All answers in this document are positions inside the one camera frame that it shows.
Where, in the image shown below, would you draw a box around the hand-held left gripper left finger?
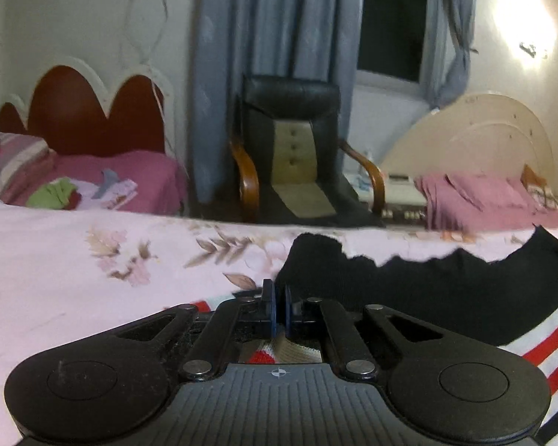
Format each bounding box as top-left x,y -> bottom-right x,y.
107,279 -> 275,382

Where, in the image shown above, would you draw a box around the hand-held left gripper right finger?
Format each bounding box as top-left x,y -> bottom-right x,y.
283,285 -> 448,380

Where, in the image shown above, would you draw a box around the striped knit sweater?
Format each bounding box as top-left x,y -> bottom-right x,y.
195,225 -> 558,446

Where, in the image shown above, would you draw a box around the white pink folded clothes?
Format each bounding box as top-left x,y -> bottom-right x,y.
73,169 -> 139,213

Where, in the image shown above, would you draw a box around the black leather armchair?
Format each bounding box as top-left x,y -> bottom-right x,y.
230,74 -> 388,229

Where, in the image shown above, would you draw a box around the pink blanket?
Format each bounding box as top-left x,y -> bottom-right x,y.
414,172 -> 558,234

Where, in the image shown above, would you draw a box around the pink floral bedsheet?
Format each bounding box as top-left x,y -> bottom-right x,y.
0,195 -> 558,446

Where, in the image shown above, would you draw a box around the green cloth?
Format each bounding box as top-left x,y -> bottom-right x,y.
25,178 -> 79,210

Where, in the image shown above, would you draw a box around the red scalloped headboard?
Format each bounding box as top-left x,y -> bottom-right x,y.
0,56 -> 176,158

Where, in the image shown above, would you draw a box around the cream arched headboard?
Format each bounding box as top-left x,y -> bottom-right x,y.
380,94 -> 557,187

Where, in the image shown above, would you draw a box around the orange patterned pillow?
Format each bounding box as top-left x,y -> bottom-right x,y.
521,164 -> 558,211

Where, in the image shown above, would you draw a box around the wide blue-grey curtain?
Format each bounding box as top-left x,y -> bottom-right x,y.
188,0 -> 366,206

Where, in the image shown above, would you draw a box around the pink striped pillow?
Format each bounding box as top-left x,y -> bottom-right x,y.
0,132 -> 57,205

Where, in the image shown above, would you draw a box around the white framed window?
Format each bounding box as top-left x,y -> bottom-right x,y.
355,0 -> 443,99

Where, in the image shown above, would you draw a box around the tied blue-grey curtain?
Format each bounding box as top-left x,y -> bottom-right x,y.
427,0 -> 480,110

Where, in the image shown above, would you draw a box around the white charger cable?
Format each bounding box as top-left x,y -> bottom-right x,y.
120,0 -> 174,150

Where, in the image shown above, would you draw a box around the wall lamp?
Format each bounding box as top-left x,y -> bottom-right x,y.
518,42 -> 550,59

